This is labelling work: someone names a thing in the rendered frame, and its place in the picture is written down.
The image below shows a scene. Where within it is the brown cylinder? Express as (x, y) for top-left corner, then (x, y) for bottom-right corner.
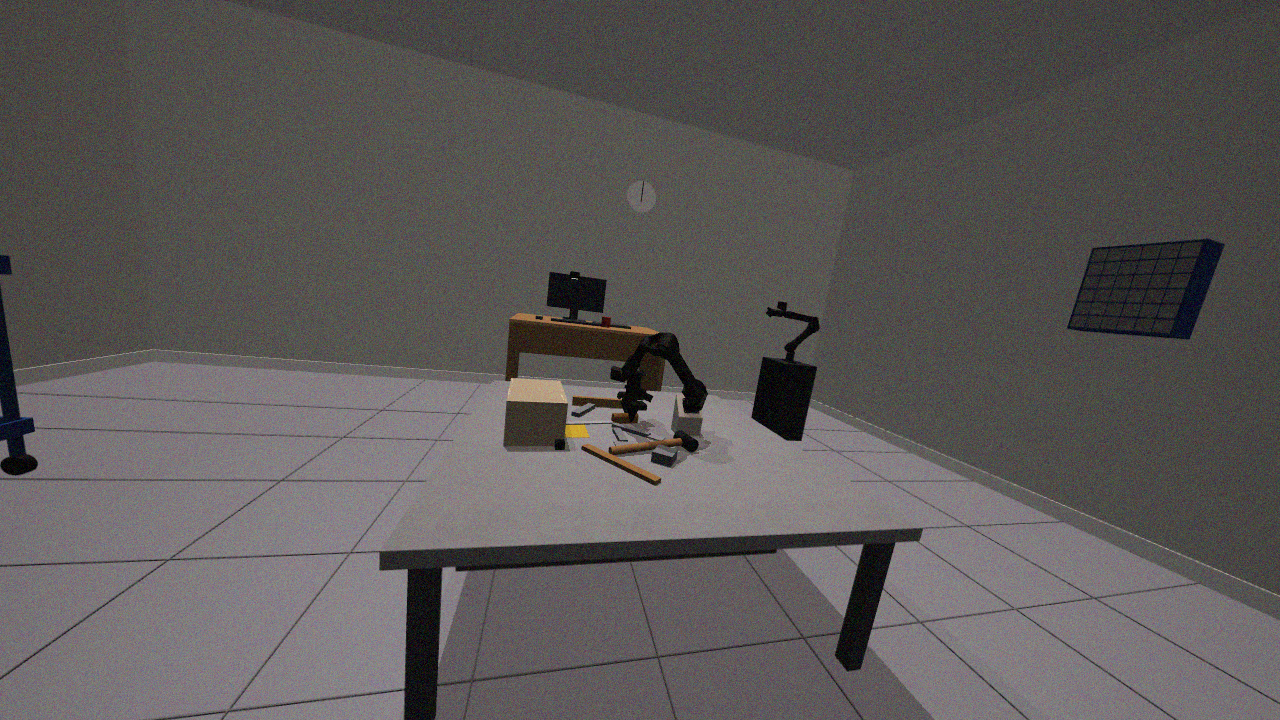
(566, 413), (637, 425)

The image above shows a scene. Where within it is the tan l-shaped wooden stick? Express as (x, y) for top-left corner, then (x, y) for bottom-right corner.
(572, 396), (623, 409)

